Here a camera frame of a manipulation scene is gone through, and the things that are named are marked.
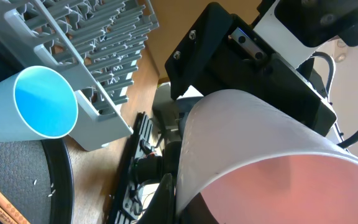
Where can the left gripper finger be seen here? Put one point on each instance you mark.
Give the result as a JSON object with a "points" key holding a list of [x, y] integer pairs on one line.
{"points": [[161, 207]]}

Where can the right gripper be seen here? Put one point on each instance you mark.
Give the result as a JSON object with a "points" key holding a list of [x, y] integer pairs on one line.
{"points": [[220, 51]]}

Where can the pink cup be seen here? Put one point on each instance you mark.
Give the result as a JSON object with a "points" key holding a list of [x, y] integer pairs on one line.
{"points": [[244, 161]]}

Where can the blue cup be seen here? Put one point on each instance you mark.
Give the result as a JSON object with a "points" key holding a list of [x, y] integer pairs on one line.
{"points": [[36, 103]]}

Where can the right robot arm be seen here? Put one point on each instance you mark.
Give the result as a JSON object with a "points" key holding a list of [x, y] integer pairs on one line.
{"points": [[140, 167]]}

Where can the grey dishwasher rack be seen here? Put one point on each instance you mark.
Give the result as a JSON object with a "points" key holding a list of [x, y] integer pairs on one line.
{"points": [[94, 44]]}

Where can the round black serving tray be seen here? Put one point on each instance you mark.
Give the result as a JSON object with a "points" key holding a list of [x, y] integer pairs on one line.
{"points": [[37, 178]]}

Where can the wooden chopstick left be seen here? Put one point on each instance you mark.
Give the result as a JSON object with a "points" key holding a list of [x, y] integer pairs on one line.
{"points": [[11, 212]]}

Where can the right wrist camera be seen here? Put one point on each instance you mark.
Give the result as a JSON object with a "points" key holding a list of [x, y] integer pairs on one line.
{"points": [[295, 29]]}

